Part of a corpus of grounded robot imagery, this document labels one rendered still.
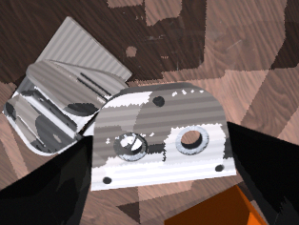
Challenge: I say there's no white housing plate with two holes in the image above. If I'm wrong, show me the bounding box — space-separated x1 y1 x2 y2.
91 82 236 191

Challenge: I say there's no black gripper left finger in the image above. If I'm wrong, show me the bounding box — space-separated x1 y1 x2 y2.
0 135 93 225

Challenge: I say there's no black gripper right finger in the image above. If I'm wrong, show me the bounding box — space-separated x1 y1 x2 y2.
227 122 299 225

